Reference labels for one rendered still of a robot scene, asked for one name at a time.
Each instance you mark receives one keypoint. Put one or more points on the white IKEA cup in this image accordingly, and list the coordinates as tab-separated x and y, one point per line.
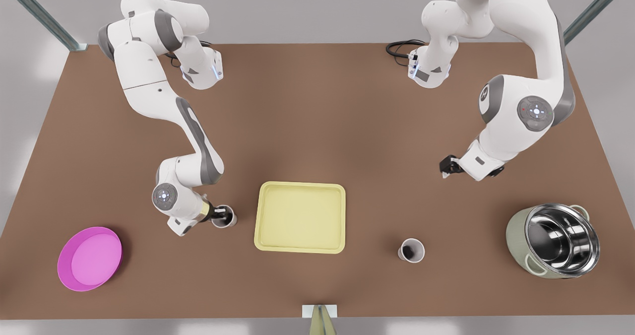
411	250
224	217

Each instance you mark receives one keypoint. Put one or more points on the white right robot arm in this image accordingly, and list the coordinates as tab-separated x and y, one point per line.
149	84

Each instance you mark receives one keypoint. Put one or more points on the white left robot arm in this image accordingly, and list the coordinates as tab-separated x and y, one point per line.
511	116

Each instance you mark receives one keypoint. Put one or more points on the yellow rectangular tray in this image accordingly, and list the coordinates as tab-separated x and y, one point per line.
300	217

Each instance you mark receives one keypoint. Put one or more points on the green steel-lined pot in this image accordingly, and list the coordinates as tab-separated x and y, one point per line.
554	240

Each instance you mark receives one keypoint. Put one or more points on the pink round bowl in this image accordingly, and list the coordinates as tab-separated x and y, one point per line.
90	258

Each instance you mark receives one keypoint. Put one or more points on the silver frame post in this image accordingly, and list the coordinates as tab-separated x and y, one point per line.
39	13
598	7
321	320

